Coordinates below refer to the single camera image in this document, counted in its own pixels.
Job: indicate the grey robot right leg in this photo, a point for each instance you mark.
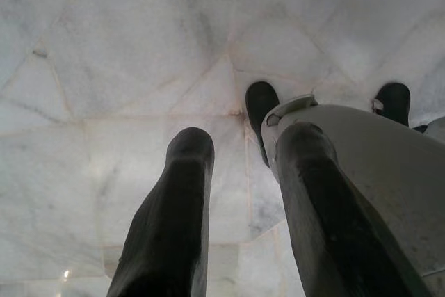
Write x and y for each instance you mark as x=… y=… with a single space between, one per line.
x=436 y=126

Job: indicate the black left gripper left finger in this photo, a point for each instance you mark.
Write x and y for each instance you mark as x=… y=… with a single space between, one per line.
x=174 y=213

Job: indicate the black robot left foot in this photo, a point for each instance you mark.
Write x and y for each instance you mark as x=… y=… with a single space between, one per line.
x=261 y=105

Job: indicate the black robot foot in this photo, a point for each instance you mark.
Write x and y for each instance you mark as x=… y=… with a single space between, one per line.
x=261 y=105
x=394 y=102

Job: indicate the black robot right foot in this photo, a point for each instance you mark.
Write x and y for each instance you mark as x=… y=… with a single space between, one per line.
x=394 y=102

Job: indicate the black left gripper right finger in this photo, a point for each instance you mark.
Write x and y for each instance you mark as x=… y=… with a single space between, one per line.
x=320 y=206

